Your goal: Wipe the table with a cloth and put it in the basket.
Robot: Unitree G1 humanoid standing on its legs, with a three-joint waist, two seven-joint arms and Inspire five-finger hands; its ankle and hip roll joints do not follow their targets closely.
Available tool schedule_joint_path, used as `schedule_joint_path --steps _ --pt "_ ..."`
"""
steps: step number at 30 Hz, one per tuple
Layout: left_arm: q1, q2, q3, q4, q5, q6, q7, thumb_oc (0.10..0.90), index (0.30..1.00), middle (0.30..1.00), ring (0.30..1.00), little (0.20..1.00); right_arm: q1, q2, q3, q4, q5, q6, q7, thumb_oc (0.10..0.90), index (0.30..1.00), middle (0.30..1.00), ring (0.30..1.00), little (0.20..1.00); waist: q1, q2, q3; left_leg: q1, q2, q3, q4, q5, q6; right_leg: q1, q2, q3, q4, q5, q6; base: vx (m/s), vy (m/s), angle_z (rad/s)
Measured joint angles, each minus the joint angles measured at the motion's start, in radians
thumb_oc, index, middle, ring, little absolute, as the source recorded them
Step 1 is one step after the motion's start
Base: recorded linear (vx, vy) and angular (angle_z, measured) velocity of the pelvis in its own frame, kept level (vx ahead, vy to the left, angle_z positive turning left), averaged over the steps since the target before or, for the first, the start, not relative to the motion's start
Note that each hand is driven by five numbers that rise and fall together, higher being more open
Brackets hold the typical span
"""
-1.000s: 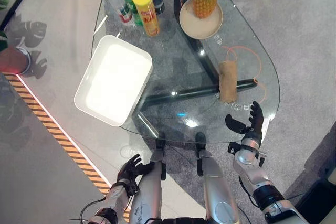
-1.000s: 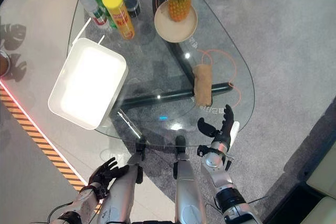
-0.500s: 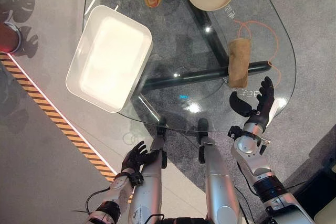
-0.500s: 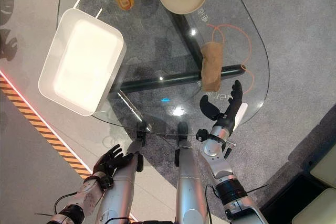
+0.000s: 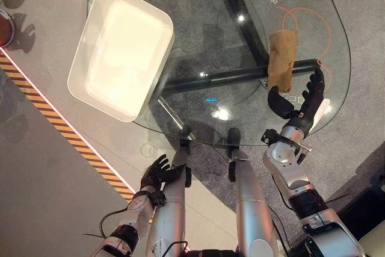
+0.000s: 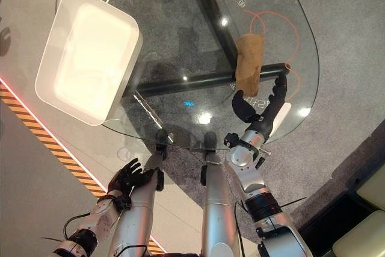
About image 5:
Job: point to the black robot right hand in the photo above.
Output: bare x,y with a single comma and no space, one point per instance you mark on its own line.
312,97

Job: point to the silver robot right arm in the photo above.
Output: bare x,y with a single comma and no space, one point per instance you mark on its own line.
285,163

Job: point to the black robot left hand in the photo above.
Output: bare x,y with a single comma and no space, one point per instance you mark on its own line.
156,175

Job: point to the silver robot right leg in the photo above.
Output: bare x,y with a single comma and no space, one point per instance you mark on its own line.
249,196

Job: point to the brown cloth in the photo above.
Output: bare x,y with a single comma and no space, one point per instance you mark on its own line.
281,61

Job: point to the silver robot leg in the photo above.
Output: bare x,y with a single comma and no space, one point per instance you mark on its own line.
249,196
171,209

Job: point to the silver robot left leg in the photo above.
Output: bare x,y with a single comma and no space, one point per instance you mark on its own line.
171,209

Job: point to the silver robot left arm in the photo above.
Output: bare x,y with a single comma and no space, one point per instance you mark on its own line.
136,206

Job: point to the black robot torso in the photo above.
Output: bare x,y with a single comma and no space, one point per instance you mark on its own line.
210,253

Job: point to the red-brown round container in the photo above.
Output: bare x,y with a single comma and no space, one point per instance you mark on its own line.
5,29

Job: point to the white plastic basket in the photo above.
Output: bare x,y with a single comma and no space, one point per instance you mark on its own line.
120,52

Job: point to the yellow black hazard tape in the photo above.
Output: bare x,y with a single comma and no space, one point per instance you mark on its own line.
60,123

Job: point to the black tubular table frame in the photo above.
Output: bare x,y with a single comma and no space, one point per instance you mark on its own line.
234,74

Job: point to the grey carpet rug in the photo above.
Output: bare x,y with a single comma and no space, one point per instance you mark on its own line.
210,175

